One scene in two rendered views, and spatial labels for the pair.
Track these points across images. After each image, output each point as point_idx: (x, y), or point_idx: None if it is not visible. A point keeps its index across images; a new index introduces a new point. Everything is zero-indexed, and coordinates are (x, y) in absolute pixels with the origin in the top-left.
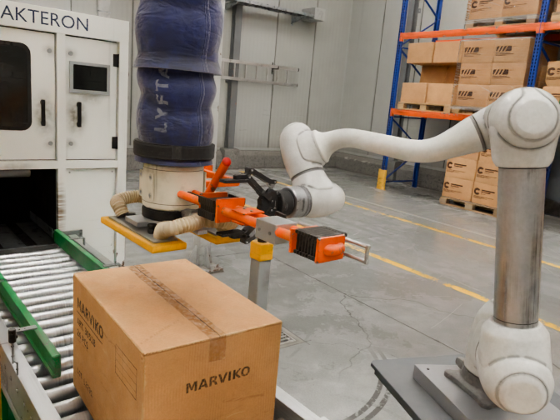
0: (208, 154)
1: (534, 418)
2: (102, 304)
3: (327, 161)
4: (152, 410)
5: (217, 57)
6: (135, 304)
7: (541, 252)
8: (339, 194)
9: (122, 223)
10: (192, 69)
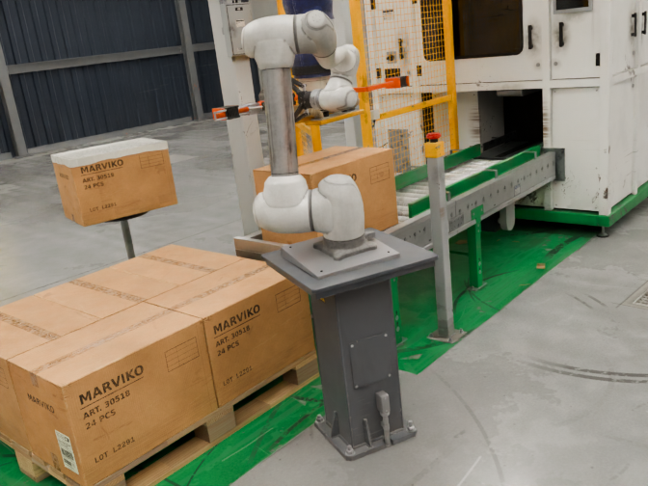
0: (309, 70)
1: (316, 260)
2: (298, 156)
3: (339, 70)
4: None
5: (310, 11)
6: (304, 158)
7: (272, 126)
8: (337, 94)
9: None
10: None
